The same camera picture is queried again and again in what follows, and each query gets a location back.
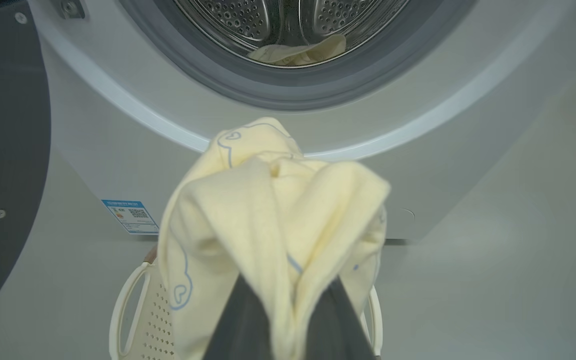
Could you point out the cream perforated laundry basket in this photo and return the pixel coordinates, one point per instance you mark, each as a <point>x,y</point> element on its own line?
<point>148,320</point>

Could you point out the white front-load washing machine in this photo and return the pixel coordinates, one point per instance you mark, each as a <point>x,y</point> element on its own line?
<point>418,125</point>

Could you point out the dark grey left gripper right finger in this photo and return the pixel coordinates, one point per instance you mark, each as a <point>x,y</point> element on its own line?
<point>335,330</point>

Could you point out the blue energy label sticker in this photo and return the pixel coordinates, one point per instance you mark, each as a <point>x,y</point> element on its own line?
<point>130,216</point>

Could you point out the round dark washing machine door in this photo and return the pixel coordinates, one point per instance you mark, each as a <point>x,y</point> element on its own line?
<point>3,125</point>

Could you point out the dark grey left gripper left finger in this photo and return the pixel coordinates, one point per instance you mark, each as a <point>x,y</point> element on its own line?
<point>240,330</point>

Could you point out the yellow garment blue patch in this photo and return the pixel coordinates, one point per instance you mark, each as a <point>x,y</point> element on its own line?
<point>293,52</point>

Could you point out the yellow garment blue outline print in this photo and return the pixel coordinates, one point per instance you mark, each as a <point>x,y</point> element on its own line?
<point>238,210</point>

